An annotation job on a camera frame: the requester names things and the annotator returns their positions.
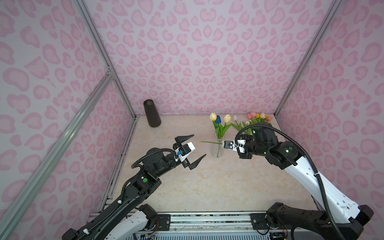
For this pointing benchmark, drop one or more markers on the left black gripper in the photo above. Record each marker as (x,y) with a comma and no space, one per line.
(179,139)

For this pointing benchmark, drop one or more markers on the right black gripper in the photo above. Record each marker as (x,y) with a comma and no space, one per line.
(246,136)

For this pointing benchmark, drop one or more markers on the clear glass vase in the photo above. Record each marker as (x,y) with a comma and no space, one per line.
(217,151)

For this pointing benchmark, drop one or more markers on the yellow white tulip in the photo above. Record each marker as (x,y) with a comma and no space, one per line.
(213,117)
(224,125)

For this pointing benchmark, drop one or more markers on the dark blue tulip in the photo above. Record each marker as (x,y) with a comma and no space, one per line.
(218,127)

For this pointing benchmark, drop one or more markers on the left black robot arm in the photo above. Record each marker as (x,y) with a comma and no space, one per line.
(138,188)

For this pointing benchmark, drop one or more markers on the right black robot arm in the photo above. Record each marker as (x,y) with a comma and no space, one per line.
(337,216)

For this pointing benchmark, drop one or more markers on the black cone vase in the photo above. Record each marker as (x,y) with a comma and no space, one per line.
(152,114)

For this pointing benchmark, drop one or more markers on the bunch of artificial tulips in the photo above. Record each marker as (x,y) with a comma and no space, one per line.
(252,118)

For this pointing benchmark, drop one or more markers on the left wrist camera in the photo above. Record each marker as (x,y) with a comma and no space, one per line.
(184,151)

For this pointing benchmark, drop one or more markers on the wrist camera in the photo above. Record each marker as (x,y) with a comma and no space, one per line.
(184,151)
(232,144)

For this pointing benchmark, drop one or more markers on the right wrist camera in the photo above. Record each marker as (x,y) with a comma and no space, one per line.
(232,144)

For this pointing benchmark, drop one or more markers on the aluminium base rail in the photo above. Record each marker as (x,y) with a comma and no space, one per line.
(198,226)

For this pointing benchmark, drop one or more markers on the right corner aluminium post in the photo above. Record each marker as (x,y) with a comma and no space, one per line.
(326,23)

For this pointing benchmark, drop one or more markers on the corner aluminium post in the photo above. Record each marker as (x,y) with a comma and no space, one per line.
(84,12)
(326,23)

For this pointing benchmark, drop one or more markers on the left corner aluminium post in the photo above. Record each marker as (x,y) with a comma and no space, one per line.
(84,12)

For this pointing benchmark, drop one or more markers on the aluminium frame diagonal bar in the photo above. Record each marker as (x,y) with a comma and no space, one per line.
(25,198)

